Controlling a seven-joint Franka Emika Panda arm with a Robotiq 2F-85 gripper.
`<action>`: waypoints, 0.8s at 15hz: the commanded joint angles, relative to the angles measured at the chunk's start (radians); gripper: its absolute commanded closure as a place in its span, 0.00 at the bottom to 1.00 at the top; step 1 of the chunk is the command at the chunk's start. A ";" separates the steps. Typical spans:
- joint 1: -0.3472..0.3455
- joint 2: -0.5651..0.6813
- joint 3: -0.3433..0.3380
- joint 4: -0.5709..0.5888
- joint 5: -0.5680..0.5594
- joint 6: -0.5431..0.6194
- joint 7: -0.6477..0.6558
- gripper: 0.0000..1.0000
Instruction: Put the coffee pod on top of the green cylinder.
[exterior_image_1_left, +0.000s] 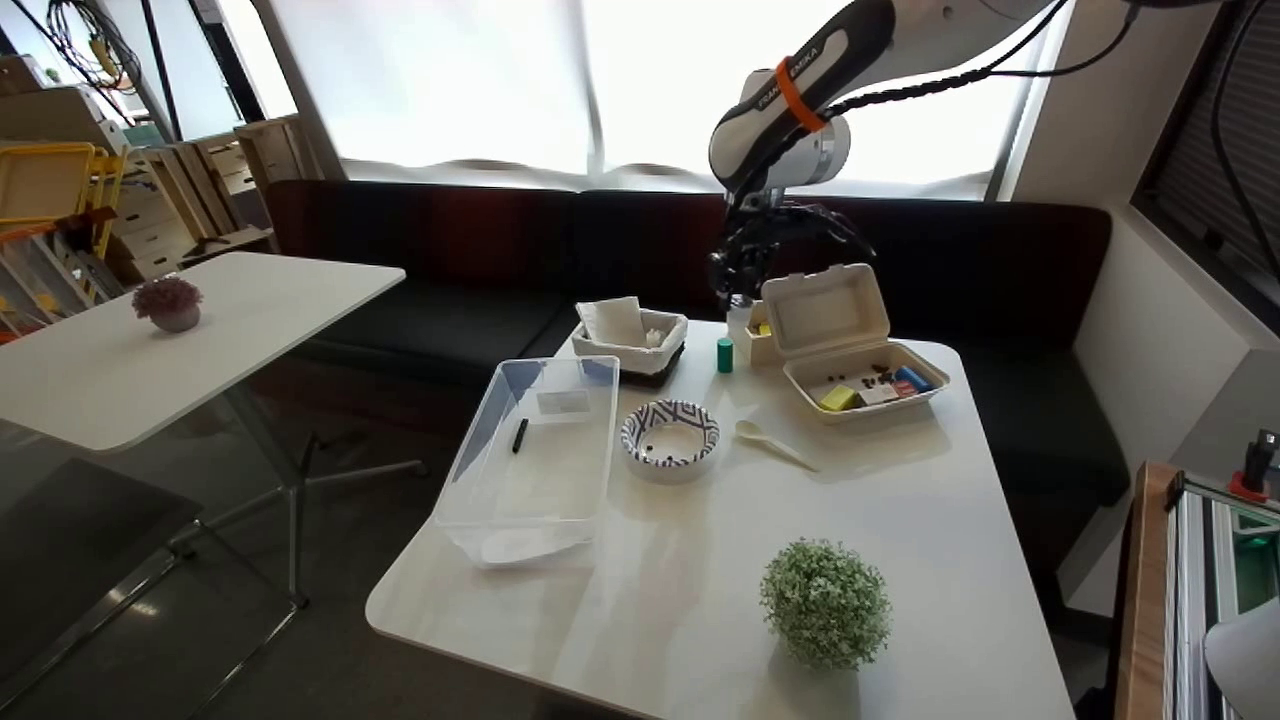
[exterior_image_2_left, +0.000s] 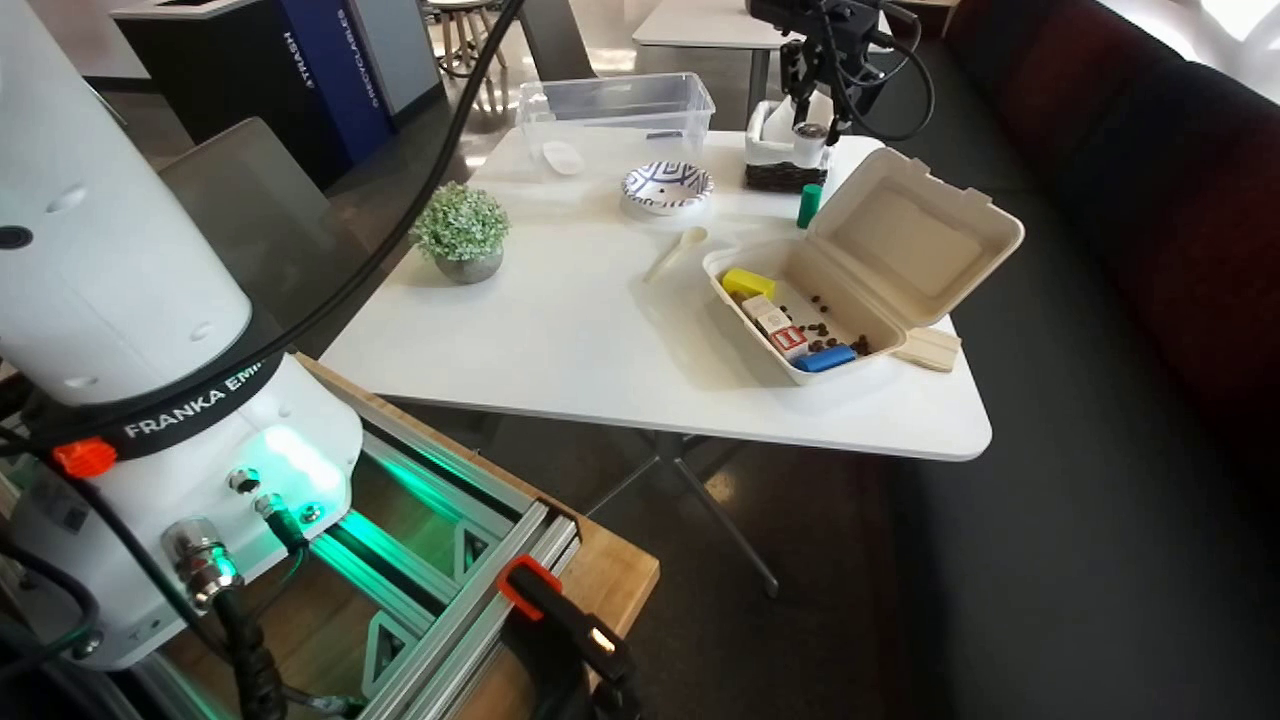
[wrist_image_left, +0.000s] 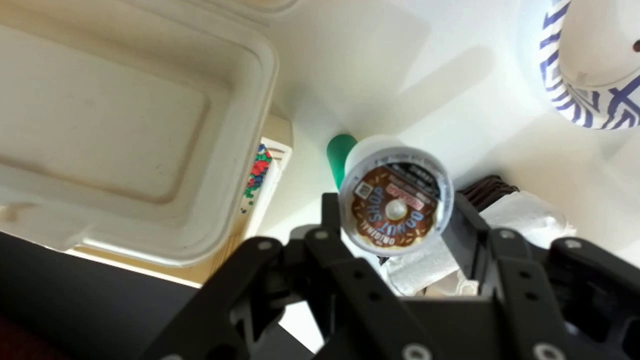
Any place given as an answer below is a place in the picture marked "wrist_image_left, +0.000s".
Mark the white coffee pod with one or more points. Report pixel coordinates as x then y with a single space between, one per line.
397 201

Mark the dark upholstered bench sofa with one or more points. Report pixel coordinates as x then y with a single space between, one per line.
81 307

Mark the beige clamshell takeout box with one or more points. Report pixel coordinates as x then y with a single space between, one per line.
120 127

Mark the blue patterned paper bowl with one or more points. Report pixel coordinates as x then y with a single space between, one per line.
593 67

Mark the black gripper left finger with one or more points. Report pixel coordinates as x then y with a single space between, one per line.
286 300

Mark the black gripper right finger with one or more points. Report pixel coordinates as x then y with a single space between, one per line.
566 300

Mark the small green cylinder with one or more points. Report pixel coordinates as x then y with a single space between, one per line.
339 156

